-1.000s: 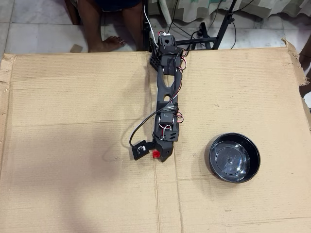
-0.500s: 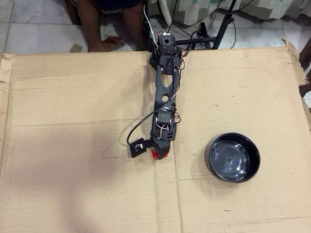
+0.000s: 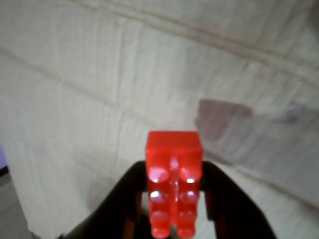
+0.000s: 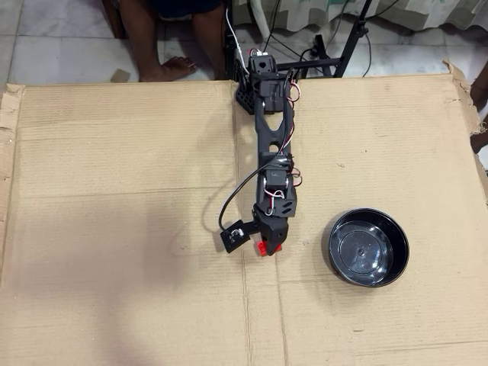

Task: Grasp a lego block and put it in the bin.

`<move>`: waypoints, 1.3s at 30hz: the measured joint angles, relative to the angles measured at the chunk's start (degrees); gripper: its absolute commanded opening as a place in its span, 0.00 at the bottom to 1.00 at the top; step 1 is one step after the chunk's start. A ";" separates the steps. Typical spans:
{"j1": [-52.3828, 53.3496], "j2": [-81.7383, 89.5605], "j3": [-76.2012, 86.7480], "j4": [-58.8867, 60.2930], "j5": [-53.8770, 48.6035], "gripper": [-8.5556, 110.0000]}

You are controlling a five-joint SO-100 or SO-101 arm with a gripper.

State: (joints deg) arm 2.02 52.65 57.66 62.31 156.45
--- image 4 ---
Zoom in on white cable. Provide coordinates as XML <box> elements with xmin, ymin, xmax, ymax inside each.
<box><xmin>225</xmin><ymin>7</ymin><xmax>249</xmax><ymax>69</ymax></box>

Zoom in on brown corrugated cardboard sheet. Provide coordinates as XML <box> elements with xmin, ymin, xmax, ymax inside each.
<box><xmin>0</xmin><ymin>72</ymin><xmax>488</xmax><ymax>366</ymax></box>

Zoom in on person bare leg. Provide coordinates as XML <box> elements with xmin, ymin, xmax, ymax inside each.
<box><xmin>190</xmin><ymin>0</ymin><xmax>229</xmax><ymax>81</ymax></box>
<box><xmin>120</xmin><ymin>0</ymin><xmax>198</xmax><ymax>83</ymax></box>

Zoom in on black metal tripod stand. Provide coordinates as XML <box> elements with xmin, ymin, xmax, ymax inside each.
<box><xmin>276</xmin><ymin>0</ymin><xmax>374</xmax><ymax>79</ymax></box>

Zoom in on dark shorts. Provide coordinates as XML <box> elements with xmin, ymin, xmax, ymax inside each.
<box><xmin>148</xmin><ymin>0</ymin><xmax>224</xmax><ymax>20</ymax></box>

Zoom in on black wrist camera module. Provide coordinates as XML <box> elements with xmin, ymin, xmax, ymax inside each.
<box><xmin>219</xmin><ymin>219</ymin><xmax>262</xmax><ymax>255</ymax></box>

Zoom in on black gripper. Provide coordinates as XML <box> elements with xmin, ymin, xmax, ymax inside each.
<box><xmin>252</xmin><ymin>204</ymin><xmax>290</xmax><ymax>256</ymax></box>

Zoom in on person bare foot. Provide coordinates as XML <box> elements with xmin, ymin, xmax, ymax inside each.
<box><xmin>469</xmin><ymin>64</ymin><xmax>488</xmax><ymax>154</ymax></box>

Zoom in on thin black cable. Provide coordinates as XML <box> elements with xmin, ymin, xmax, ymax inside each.
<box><xmin>299</xmin><ymin>11</ymin><xmax>342</xmax><ymax>64</ymax></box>
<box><xmin>262</xmin><ymin>0</ymin><xmax>283</xmax><ymax>50</ymax></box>
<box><xmin>360</xmin><ymin>22</ymin><xmax>373</xmax><ymax>77</ymax></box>

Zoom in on red lego block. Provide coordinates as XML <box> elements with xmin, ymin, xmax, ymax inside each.
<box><xmin>256</xmin><ymin>240</ymin><xmax>284</xmax><ymax>257</ymax></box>

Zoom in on white plastic pipe leg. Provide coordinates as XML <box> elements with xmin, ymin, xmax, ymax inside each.
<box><xmin>253</xmin><ymin>0</ymin><xmax>270</xmax><ymax>39</ymax></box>

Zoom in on black round plastic bowl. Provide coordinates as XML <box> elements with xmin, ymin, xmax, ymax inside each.
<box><xmin>327</xmin><ymin>207</ymin><xmax>410</xmax><ymax>287</ymax></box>

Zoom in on dark wooden furniture leg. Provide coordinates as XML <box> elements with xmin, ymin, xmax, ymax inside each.
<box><xmin>101</xmin><ymin>0</ymin><xmax>126</xmax><ymax>39</ymax></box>

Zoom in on black metal post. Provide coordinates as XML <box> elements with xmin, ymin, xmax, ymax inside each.
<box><xmin>224</xmin><ymin>33</ymin><xmax>238</xmax><ymax>82</ymax></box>

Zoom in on green white patterned cloth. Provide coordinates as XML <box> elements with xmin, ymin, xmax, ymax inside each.
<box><xmin>232</xmin><ymin>0</ymin><xmax>488</xmax><ymax>31</ymax></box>

